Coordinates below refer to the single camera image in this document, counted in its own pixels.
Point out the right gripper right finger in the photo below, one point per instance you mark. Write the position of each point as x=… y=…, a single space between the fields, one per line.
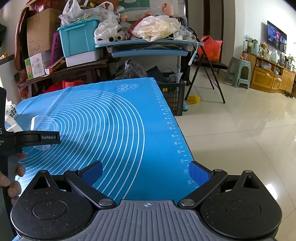
x=207 y=181

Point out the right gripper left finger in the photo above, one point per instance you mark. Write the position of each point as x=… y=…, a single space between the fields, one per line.
x=81 y=183

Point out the clear plastic cup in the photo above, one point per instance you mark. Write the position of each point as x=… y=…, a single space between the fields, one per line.
x=43 y=123

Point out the blue silicone baking mat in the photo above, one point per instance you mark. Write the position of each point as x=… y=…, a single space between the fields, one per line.
x=128 y=126

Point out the green white cardboard box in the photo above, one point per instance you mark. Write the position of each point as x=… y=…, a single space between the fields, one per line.
x=36 y=64

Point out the yellow object on floor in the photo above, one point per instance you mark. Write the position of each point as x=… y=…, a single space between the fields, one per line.
x=193 y=99

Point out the dark wooden table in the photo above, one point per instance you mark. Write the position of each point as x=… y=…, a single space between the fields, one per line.
x=92 y=72

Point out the black plastic crate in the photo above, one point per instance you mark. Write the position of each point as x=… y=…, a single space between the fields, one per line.
x=174 y=96

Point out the white storage box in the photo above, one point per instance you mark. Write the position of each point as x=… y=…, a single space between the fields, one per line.
x=83 y=58

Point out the green plastic stool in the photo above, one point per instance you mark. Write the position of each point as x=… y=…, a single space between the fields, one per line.
x=239 y=72

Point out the black folding chair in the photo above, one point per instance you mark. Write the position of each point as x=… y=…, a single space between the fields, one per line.
x=201 y=60

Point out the large brown cardboard box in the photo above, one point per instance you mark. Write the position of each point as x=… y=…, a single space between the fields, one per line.
x=40 y=30

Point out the wooden tv cabinet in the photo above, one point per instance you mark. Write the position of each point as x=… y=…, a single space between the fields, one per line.
x=269 y=77

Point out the teal plastic storage bin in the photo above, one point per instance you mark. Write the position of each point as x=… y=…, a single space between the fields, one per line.
x=78 y=37

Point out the red plastic bag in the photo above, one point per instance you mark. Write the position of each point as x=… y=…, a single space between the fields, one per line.
x=212 y=48

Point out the blue study desk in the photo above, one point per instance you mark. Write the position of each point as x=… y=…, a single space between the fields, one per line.
x=140 y=47

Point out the yellowish plastic bag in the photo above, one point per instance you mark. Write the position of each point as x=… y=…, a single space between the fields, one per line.
x=152 y=28

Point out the wall mounted television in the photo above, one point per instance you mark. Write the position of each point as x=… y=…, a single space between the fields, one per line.
x=276 y=37

